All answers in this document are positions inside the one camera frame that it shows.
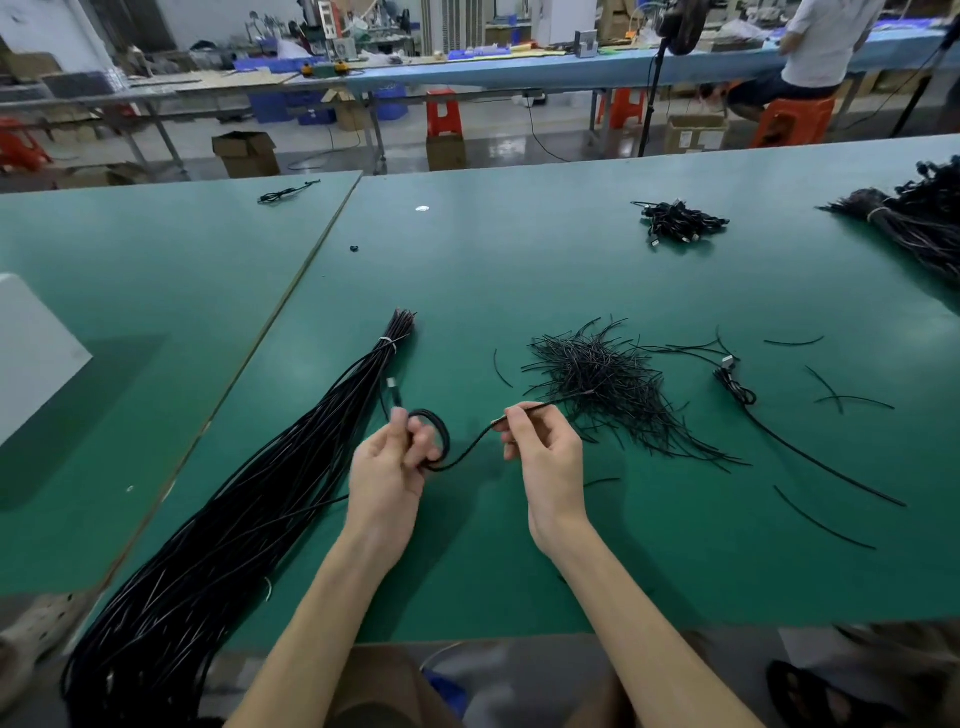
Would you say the person's left hand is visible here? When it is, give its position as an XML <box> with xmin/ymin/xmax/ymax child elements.
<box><xmin>342</xmin><ymin>408</ymin><xmax>447</xmax><ymax>569</ymax></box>

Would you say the person's right hand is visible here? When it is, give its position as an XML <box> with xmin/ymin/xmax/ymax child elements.
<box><xmin>495</xmin><ymin>405</ymin><xmax>599</xmax><ymax>564</ymax></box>

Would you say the pile of black wire ties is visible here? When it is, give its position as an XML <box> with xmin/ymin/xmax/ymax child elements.
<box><xmin>522</xmin><ymin>316</ymin><xmax>749</xmax><ymax>468</ymax></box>

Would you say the long black cable bundle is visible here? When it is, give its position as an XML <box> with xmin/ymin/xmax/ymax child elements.
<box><xmin>63</xmin><ymin>310</ymin><xmax>419</xmax><ymax>728</ymax></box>

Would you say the small pile of knotted cables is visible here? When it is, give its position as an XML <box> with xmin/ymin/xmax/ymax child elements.
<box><xmin>630</xmin><ymin>199</ymin><xmax>732</xmax><ymax>249</ymax></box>

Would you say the small cable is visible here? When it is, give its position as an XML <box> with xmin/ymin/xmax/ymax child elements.
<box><xmin>256</xmin><ymin>180</ymin><xmax>323</xmax><ymax>207</ymax></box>

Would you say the large heap of black cables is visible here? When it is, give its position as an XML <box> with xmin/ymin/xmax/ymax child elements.
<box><xmin>820</xmin><ymin>153</ymin><xmax>960</xmax><ymax>294</ymax></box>

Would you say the person's left forearm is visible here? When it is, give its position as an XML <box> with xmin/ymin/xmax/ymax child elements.
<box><xmin>225</xmin><ymin>525</ymin><xmax>414</xmax><ymax>728</ymax></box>

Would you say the person's right forearm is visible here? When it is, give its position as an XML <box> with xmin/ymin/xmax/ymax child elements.
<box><xmin>543</xmin><ymin>522</ymin><xmax>767</xmax><ymax>728</ymax></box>

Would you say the blue plastic item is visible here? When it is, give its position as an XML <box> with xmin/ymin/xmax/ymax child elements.
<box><xmin>423</xmin><ymin>672</ymin><xmax>476</xmax><ymax>722</ymax></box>

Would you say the small cardboard box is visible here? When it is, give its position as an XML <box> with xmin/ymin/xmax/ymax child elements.
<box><xmin>426</xmin><ymin>135</ymin><xmax>468</xmax><ymax>173</ymax></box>

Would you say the black sandal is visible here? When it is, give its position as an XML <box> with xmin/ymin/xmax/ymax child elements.
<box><xmin>766</xmin><ymin>658</ymin><xmax>909</xmax><ymax>728</ymax></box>

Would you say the open cardboard box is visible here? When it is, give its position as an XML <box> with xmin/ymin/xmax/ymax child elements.
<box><xmin>211</xmin><ymin>130</ymin><xmax>281</xmax><ymax>180</ymax></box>

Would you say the red plastic stool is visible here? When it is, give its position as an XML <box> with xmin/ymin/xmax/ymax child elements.
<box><xmin>424</xmin><ymin>90</ymin><xmax>465</xmax><ymax>141</ymax></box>

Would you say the orange plastic stool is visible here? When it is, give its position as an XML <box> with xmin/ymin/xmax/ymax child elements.
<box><xmin>603</xmin><ymin>87</ymin><xmax>647</xmax><ymax>132</ymax></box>
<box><xmin>0</xmin><ymin>123</ymin><xmax>54</xmax><ymax>174</ymax></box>
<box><xmin>751</xmin><ymin>96</ymin><xmax>837</xmax><ymax>149</ymax></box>

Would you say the large white box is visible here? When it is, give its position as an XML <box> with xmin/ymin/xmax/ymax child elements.
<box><xmin>0</xmin><ymin>273</ymin><xmax>95</xmax><ymax>449</ymax></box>

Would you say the white clog shoe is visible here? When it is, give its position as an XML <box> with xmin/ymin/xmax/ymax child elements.
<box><xmin>0</xmin><ymin>589</ymin><xmax>95</xmax><ymax>710</ymax></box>

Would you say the long blue workbench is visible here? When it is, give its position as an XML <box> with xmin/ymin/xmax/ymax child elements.
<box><xmin>300</xmin><ymin>27</ymin><xmax>960</xmax><ymax>95</ymax></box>

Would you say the black fan on stand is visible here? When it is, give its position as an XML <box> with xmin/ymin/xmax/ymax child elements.
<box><xmin>637</xmin><ymin>0</ymin><xmax>711</xmax><ymax>158</ymax></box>

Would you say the black tripod stand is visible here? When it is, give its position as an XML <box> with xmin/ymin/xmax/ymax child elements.
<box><xmin>892</xmin><ymin>15</ymin><xmax>960</xmax><ymax>140</ymax></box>

